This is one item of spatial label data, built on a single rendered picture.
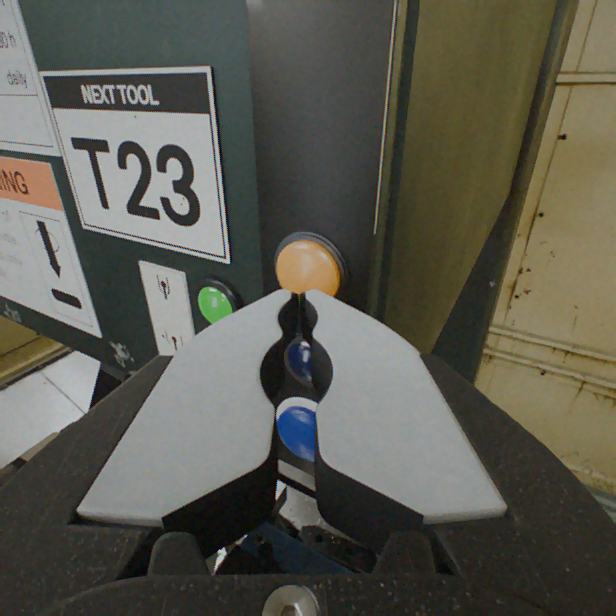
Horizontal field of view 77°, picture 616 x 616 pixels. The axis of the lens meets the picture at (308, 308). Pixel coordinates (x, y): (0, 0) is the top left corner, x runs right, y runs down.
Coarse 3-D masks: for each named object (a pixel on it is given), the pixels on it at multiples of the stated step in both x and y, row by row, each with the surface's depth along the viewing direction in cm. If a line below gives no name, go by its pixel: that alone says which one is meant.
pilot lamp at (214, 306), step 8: (208, 288) 17; (200, 296) 17; (208, 296) 17; (216, 296) 17; (224, 296) 17; (200, 304) 18; (208, 304) 17; (216, 304) 17; (224, 304) 17; (208, 312) 17; (216, 312) 17; (224, 312) 17; (208, 320) 18; (216, 320) 17
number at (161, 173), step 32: (128, 128) 16; (160, 128) 15; (192, 128) 14; (128, 160) 17; (160, 160) 16; (192, 160) 15; (128, 192) 18; (160, 192) 16; (192, 192) 16; (128, 224) 18; (160, 224) 17; (192, 224) 16
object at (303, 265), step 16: (288, 256) 14; (304, 256) 13; (320, 256) 13; (288, 272) 14; (304, 272) 14; (320, 272) 13; (336, 272) 13; (288, 288) 14; (304, 288) 14; (320, 288) 14; (336, 288) 14
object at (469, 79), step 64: (64, 0) 15; (128, 0) 14; (192, 0) 12; (448, 0) 11; (512, 0) 21; (64, 64) 16; (128, 64) 15; (192, 64) 13; (448, 64) 13; (512, 64) 27; (448, 128) 15; (512, 128) 40; (64, 192) 20; (256, 192) 14; (384, 192) 12; (448, 192) 18; (128, 256) 20; (192, 256) 17; (256, 256) 16; (384, 256) 14; (448, 256) 23; (128, 320) 22; (384, 320) 15
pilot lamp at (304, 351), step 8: (296, 344) 16; (304, 344) 16; (288, 352) 16; (296, 352) 16; (304, 352) 16; (288, 360) 16; (296, 360) 16; (304, 360) 16; (296, 368) 16; (304, 368) 16; (304, 376) 16
